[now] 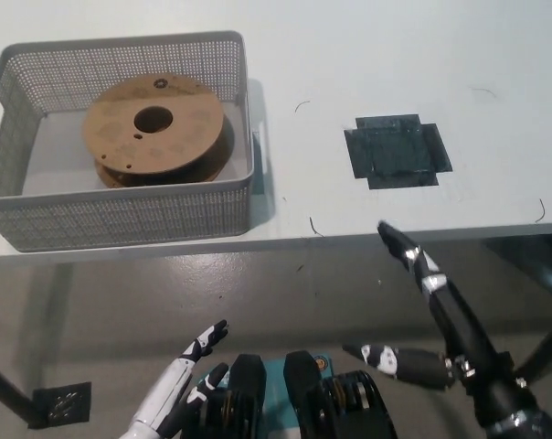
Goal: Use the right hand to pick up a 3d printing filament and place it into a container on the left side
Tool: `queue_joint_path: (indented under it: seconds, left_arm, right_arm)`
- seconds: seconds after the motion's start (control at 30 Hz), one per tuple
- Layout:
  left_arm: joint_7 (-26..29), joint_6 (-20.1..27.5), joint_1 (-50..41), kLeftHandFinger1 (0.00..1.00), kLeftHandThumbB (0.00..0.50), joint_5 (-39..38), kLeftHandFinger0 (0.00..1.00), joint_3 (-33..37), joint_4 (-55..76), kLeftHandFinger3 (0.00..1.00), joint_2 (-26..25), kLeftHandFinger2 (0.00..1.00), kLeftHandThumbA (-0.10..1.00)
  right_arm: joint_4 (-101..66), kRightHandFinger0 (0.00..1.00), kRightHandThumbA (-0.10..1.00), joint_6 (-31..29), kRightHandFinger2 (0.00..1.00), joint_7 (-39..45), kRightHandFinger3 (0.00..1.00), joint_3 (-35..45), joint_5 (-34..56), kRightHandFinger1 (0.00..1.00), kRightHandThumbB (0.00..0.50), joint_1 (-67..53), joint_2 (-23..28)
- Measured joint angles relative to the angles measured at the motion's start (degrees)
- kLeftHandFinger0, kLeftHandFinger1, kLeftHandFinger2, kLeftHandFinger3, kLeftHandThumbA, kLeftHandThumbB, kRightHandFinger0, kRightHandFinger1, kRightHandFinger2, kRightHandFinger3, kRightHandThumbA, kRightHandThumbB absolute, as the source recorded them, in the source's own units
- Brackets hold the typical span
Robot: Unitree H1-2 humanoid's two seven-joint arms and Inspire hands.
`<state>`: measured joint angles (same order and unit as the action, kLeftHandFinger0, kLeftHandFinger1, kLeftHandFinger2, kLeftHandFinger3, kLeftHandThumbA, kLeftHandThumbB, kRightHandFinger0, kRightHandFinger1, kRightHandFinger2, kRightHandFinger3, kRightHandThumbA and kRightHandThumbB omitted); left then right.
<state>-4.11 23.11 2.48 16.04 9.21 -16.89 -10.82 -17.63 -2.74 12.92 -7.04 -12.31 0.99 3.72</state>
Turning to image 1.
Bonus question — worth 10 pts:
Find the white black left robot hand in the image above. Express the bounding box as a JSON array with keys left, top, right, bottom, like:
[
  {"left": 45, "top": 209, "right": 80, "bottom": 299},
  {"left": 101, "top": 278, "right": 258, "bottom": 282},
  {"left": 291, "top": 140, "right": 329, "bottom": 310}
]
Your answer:
[{"left": 132, "top": 319, "right": 230, "bottom": 435}]

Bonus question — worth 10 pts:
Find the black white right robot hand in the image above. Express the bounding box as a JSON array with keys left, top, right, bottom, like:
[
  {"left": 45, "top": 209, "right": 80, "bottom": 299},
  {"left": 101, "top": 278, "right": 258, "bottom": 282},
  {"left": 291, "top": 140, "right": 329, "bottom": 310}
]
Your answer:
[{"left": 341, "top": 221, "right": 550, "bottom": 434}]

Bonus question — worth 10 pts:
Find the brown cardboard filament spool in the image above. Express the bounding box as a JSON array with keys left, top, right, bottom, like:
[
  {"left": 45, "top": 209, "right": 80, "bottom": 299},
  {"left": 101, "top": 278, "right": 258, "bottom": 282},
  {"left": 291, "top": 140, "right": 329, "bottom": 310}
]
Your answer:
[{"left": 81, "top": 76, "right": 236, "bottom": 189}]

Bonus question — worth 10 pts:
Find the black slanted table leg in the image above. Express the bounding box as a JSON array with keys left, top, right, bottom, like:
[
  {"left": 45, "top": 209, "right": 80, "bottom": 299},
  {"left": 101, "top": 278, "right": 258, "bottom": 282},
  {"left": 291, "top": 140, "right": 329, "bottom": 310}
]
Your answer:
[
  {"left": 515, "top": 315, "right": 552, "bottom": 388},
  {"left": 0, "top": 359, "right": 44, "bottom": 429}
]

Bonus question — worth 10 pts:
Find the black floor tape patch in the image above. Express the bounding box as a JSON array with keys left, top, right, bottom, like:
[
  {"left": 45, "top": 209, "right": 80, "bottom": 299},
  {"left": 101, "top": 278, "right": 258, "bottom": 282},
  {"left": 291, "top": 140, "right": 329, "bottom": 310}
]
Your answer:
[{"left": 27, "top": 381, "right": 93, "bottom": 430}]

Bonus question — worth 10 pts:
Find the grey perforated plastic basket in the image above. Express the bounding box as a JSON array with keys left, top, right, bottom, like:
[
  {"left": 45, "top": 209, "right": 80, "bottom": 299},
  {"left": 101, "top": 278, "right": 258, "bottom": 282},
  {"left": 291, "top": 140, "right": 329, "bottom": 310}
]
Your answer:
[{"left": 0, "top": 30, "right": 272, "bottom": 254}]

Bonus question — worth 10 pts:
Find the black tape patch on table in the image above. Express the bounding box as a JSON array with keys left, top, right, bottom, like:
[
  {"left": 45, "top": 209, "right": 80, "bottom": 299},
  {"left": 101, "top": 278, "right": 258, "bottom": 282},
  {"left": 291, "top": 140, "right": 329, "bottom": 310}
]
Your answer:
[{"left": 343, "top": 112, "right": 454, "bottom": 190}]

